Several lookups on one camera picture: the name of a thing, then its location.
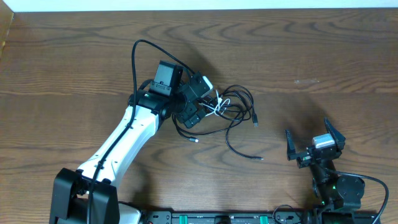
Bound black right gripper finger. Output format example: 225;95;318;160
285;129;296;161
324;118;346;146

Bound white charging cable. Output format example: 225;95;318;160
200;90;231;118

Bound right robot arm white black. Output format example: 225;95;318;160
285;118;365;223

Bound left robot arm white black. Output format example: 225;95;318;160
49;60;213;223

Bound black micro-USB cable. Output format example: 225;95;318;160
171;102;264;161

